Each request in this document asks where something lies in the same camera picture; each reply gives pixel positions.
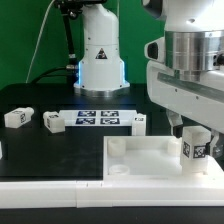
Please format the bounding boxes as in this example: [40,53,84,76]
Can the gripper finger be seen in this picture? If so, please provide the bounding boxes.
[166,110,183,138]
[208,130,224,158]

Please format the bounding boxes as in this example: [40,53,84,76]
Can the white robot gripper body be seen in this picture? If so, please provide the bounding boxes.
[147,61,224,134]

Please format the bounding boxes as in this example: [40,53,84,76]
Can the white square table top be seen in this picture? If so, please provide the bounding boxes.
[103,136,224,180]

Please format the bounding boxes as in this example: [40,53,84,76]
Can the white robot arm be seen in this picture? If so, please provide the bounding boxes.
[141,0,224,157]

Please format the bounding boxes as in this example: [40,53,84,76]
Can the white L-shaped fence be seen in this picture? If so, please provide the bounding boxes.
[0,146,224,210]

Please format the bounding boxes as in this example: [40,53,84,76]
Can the white marker plate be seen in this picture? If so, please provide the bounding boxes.
[59,110,137,127]

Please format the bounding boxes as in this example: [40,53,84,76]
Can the white part left edge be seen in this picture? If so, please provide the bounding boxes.
[0,141,3,160]

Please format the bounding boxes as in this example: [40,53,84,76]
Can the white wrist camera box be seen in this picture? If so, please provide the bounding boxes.
[144,37,165,63]

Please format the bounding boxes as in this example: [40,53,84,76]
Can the black cable bundle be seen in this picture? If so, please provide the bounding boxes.
[29,13,79,84]

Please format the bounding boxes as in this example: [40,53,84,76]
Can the white cable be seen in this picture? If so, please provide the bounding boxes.
[25,0,56,84]

